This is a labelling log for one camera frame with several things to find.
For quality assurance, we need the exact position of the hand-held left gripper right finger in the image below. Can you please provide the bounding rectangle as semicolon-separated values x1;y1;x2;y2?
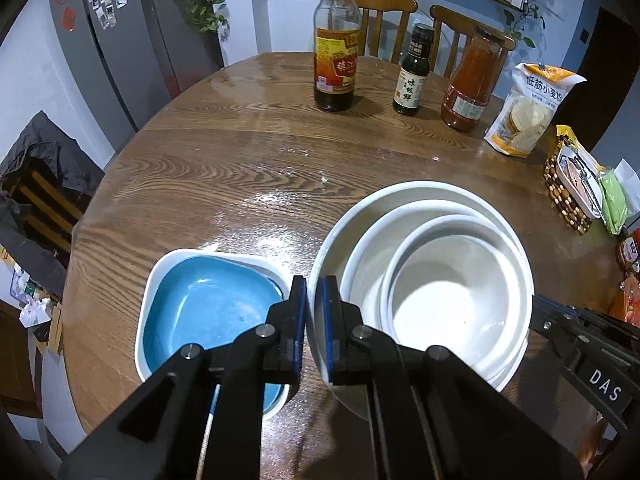
322;276;584;480

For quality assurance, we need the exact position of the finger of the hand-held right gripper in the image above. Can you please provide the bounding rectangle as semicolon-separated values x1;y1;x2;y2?
532;296;640;361
529;312;632;372

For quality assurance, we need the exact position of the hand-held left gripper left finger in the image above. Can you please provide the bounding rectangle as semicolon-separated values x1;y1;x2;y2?
57;276;308;480

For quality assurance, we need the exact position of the large white ribbed bowl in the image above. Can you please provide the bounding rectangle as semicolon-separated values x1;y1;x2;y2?
306;181;535;423

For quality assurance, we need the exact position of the medium white bowl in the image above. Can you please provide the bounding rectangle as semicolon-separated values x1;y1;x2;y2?
340;199;534;393

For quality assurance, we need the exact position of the blue plate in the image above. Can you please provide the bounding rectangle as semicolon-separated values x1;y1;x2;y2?
142;256;284;412

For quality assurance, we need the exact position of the white ceramic cup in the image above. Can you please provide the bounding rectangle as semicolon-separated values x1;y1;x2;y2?
379;214;532;377

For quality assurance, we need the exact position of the white square plate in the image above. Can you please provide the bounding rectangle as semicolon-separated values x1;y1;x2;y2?
135;248;292;422

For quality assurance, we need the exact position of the red label sauce jar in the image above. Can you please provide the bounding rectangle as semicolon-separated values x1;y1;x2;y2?
615;232;640;274

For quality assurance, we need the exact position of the beaded wooden trivet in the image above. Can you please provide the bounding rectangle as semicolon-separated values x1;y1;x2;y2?
543;155;594;237

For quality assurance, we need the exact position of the green plastic bag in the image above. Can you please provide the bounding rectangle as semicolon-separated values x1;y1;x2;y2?
598;170;629;236

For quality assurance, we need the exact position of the white food tray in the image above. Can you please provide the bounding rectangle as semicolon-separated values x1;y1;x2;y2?
555;145;604;220

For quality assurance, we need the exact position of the white paper bag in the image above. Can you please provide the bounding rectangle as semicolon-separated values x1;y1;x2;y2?
614;158;640;197

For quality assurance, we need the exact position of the yellow snack packet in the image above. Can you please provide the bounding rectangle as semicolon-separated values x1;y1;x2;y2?
555;124;584;154

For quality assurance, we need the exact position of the flour bag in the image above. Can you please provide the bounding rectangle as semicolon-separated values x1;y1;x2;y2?
483;62;587;159

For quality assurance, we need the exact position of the red sauce glass bottle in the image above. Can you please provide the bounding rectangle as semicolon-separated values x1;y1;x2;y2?
440;29;506;134

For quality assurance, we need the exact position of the small dark soy sauce bottle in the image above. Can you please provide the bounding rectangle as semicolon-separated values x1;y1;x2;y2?
392;23;436;117

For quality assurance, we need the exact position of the vinegar bottle yellow cap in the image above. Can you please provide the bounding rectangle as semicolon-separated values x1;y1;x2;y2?
313;0;362;114

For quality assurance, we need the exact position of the crumpled white paper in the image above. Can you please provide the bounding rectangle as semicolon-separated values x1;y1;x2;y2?
19;298;53;331

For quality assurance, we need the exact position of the slatted wooden chair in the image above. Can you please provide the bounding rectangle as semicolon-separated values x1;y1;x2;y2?
5;160;87;262

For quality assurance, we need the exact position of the dark cloth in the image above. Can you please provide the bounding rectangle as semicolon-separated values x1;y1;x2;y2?
0;110;107;197

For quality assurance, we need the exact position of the grey refrigerator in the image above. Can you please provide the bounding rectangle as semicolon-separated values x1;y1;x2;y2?
47;0;226;153

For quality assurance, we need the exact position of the green leafy plant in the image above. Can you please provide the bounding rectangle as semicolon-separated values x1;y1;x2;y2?
160;0;232;42

